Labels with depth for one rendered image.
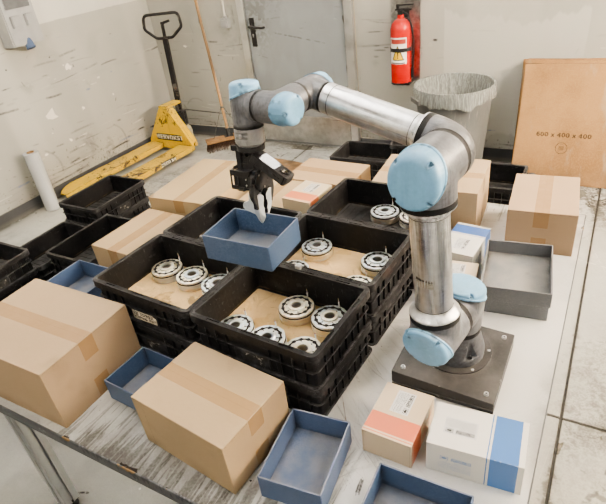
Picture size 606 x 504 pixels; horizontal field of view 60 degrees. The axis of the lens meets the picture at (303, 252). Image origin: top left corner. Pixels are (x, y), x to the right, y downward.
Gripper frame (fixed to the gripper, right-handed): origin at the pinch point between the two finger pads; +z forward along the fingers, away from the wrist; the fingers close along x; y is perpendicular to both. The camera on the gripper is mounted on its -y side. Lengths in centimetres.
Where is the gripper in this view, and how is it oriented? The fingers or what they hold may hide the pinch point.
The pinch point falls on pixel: (265, 217)
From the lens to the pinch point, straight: 141.2
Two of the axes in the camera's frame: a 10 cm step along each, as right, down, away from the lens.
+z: 0.7, 8.8, 4.6
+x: -5.0, 4.3, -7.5
